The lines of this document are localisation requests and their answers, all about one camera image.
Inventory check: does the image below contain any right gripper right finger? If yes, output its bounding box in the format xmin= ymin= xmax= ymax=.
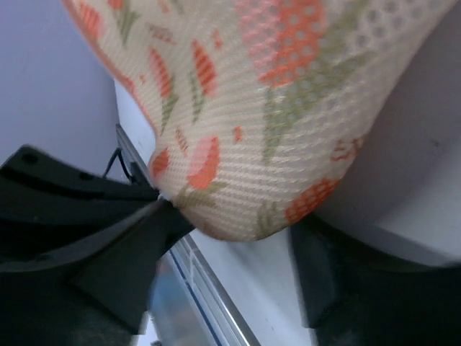
xmin=290 ymin=216 xmax=460 ymax=345

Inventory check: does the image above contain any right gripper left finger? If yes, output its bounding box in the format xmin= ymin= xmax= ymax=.
xmin=1 ymin=145 xmax=193 ymax=345

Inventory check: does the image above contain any aluminium frame rail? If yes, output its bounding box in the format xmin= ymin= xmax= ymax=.
xmin=115 ymin=122 xmax=260 ymax=346

